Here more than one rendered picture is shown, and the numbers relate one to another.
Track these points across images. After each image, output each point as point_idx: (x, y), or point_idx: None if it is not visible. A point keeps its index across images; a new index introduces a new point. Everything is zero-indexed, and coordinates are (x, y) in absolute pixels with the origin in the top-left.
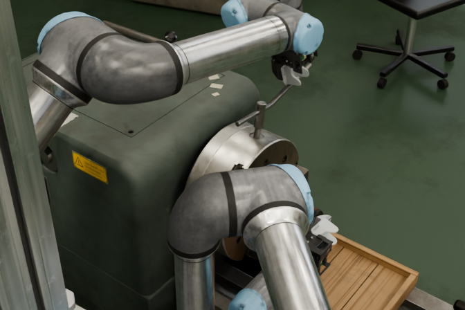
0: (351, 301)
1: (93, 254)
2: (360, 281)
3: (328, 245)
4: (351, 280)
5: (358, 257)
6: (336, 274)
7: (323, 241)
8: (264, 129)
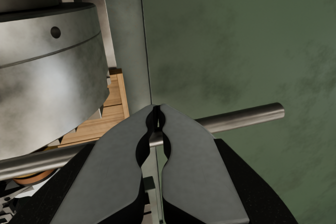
0: (75, 143)
1: None
2: (99, 135)
3: (4, 222)
4: (94, 131)
5: (120, 119)
6: (89, 120)
7: (4, 216)
8: (32, 84)
